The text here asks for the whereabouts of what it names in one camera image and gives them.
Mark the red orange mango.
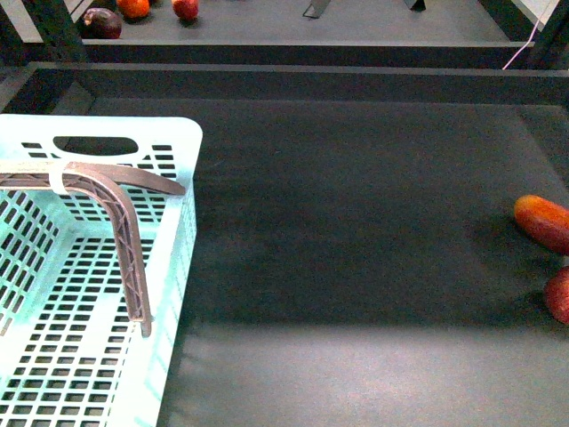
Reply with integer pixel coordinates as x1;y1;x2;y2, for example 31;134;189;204
514;195;568;256

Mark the light blue plastic basket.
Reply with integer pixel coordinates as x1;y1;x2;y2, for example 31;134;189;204
1;114;203;426

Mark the dark purple fruit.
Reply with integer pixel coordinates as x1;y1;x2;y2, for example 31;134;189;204
82;8;122;39

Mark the white zip tie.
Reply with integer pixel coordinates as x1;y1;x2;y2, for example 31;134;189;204
48;161;75;196

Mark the pink cable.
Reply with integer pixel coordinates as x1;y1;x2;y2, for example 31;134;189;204
501;17;543;71

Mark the orange fruit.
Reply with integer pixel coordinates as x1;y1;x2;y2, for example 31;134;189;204
116;0;150;20

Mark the red yellow apple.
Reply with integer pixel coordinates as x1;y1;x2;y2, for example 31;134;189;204
172;0;199;20

